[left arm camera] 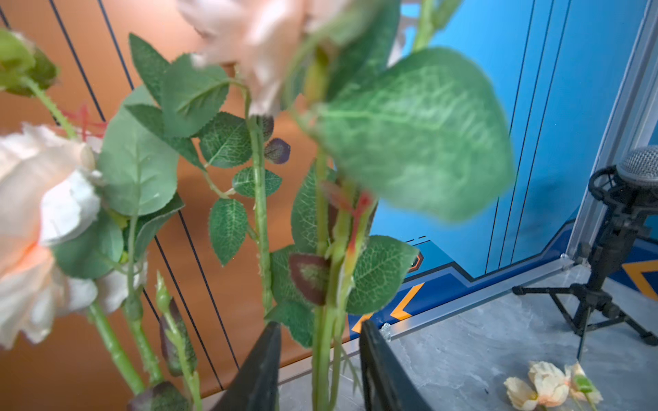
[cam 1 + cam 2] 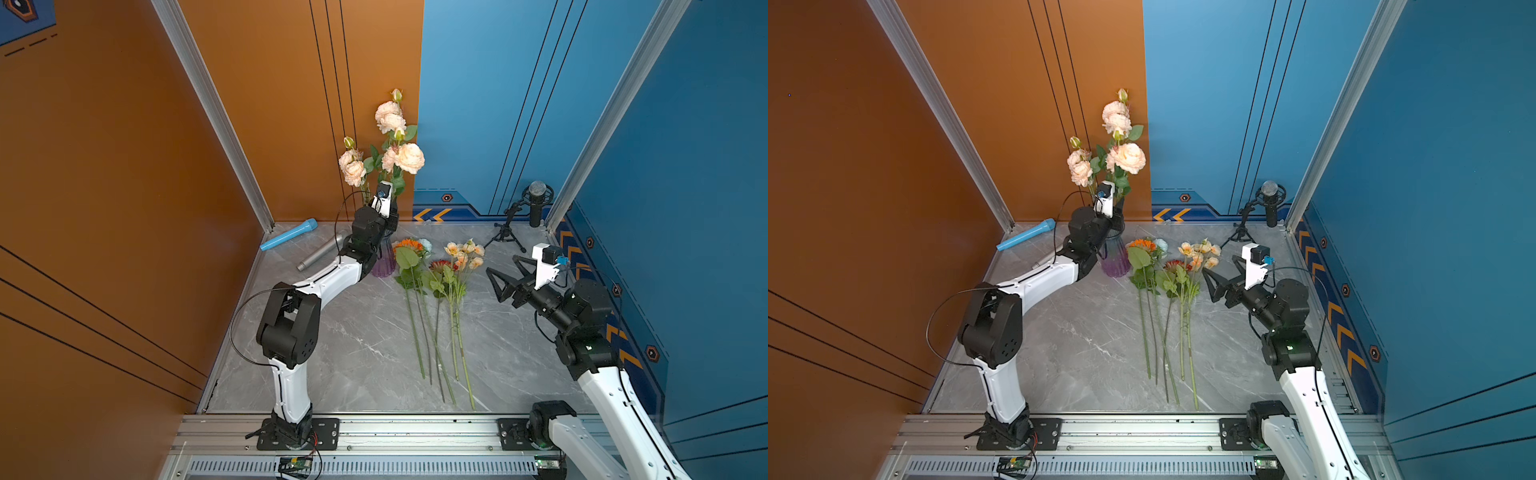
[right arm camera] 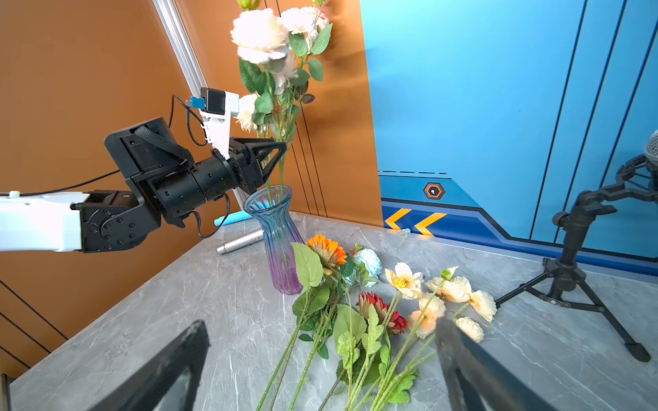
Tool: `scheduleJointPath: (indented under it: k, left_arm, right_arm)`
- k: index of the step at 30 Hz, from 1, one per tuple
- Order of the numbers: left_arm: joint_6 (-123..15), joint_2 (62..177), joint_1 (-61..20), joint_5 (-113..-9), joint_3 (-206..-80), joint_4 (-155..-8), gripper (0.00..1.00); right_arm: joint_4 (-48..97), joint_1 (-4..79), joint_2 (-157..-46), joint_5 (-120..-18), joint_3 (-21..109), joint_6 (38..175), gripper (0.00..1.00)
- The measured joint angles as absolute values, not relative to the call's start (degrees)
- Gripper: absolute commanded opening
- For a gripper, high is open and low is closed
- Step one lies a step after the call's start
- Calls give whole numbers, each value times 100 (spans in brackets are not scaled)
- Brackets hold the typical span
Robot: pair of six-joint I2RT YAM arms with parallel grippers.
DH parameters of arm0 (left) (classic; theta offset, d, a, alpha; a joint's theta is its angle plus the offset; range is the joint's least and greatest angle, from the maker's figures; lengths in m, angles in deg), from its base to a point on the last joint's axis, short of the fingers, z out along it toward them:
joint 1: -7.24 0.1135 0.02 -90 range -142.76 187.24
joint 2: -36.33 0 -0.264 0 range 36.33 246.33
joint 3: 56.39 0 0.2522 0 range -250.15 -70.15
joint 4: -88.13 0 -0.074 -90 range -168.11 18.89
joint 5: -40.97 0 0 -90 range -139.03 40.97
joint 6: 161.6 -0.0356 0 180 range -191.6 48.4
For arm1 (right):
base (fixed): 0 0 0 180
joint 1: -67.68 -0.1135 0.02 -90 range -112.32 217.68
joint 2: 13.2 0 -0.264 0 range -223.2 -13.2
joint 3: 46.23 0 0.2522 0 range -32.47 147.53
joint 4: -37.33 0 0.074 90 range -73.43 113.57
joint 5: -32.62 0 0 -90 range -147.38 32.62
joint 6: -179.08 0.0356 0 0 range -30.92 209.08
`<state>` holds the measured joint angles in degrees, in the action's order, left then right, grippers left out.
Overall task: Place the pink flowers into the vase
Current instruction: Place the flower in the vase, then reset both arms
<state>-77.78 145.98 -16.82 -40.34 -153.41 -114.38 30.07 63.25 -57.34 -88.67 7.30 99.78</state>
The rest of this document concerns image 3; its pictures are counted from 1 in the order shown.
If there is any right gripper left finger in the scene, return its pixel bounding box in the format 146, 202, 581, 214
92, 320, 210, 410

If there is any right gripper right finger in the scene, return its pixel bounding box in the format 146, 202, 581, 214
435, 319, 553, 410

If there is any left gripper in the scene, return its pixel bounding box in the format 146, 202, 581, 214
229, 138, 287, 195

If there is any pink rose stem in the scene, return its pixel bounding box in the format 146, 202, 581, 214
274, 1, 332, 147
235, 94, 272, 211
230, 0, 309, 207

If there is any orange flower stem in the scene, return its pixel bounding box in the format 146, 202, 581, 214
255, 234, 349, 411

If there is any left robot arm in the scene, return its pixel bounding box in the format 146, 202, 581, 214
1, 117, 287, 253

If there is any purple glass vase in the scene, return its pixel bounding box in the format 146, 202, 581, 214
243, 184, 303, 295

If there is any peach poppy flower stem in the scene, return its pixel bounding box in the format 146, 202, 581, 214
356, 263, 498, 410

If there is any red flower stem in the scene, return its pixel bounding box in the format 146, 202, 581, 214
319, 291, 409, 410

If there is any light blue flower stem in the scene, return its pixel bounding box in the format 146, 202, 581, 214
287, 243, 385, 411

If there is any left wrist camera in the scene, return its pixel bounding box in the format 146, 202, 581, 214
190, 87, 239, 159

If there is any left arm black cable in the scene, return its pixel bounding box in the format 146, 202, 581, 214
0, 94, 232, 240

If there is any left aluminium corner post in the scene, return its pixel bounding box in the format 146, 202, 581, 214
151, 0, 248, 209

